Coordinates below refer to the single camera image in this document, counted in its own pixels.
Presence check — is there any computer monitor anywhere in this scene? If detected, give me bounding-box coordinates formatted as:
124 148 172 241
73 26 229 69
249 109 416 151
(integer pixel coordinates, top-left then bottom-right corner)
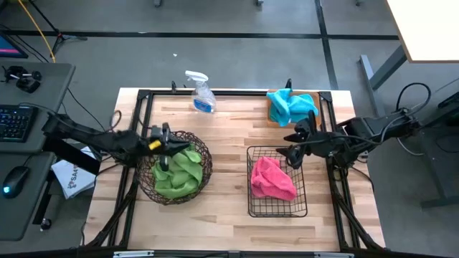
0 32 29 59

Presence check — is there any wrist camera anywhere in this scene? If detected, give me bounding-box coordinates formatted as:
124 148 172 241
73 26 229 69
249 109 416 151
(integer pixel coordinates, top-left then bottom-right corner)
293 110 319 134
149 122 171 140

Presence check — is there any backlit black keyboard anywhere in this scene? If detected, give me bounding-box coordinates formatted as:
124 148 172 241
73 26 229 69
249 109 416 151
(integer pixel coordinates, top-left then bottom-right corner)
0 104 39 143

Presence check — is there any black tripod stand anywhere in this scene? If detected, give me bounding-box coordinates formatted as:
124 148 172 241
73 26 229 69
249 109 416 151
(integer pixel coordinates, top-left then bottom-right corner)
27 0 88 54

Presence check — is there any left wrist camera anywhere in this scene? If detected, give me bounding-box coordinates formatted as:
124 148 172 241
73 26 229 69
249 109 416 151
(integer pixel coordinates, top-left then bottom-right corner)
149 122 171 140

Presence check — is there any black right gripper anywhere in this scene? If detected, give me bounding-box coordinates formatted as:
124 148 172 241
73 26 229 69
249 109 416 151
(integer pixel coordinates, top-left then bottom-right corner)
278 131 347 170

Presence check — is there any white table with grey leg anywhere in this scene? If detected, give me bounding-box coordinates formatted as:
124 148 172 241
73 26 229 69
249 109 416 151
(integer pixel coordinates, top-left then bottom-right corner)
359 0 459 90

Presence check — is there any wooden tray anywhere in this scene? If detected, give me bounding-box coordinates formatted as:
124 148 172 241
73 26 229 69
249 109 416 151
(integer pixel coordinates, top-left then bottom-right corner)
265 89 322 129

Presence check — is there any pink microfiber towel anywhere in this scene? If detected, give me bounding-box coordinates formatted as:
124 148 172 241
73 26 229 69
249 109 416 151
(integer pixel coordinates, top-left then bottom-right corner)
250 156 298 202

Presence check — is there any black cart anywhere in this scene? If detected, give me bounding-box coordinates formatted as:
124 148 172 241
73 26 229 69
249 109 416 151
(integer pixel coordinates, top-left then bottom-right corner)
419 91 459 209

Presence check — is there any white printed paper bag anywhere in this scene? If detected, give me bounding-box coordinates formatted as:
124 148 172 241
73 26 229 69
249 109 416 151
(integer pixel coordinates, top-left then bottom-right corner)
51 159 97 200

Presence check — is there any clear spray bottle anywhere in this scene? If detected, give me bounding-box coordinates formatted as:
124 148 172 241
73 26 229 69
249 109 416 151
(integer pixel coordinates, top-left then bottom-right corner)
184 70 217 114

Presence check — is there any silver bracket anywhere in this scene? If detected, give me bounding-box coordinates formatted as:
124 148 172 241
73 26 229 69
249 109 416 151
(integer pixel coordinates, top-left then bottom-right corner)
113 250 155 258
313 252 356 258

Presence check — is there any black computer mouse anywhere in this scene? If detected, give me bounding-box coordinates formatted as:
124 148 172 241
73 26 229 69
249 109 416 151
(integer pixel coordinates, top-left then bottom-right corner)
1 166 30 199

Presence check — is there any black metal table frame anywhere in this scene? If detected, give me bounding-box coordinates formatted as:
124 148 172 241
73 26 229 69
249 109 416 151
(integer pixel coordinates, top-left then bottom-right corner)
82 78 384 252

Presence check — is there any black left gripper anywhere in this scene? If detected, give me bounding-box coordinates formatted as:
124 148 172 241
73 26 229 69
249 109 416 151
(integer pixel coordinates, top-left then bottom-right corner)
142 134 191 173

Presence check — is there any dark woven wicker basket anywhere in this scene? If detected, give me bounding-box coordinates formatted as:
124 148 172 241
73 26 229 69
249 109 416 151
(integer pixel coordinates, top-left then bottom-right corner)
136 130 214 206

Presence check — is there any grey computer desk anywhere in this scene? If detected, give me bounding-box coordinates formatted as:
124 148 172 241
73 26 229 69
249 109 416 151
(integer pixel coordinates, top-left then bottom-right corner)
0 62 77 242

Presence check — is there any black desk support bar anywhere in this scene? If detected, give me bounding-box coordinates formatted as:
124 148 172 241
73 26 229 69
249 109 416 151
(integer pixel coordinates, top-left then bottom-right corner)
43 140 102 176

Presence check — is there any black clamp mount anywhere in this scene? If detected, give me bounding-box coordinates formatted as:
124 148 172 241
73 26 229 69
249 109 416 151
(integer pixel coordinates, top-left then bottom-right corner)
3 65 43 94

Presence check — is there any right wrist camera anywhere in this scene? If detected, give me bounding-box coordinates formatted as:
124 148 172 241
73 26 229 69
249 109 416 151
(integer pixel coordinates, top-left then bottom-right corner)
293 110 319 134

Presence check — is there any black wire basket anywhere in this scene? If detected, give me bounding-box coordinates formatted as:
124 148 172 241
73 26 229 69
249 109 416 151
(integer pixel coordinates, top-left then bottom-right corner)
246 145 308 219

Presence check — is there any yellow cable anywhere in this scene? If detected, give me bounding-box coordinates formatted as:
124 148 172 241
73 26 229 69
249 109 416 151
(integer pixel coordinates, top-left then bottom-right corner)
16 0 57 64

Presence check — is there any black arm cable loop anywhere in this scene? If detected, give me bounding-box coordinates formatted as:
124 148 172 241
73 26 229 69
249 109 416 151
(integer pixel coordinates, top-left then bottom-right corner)
396 82 432 113

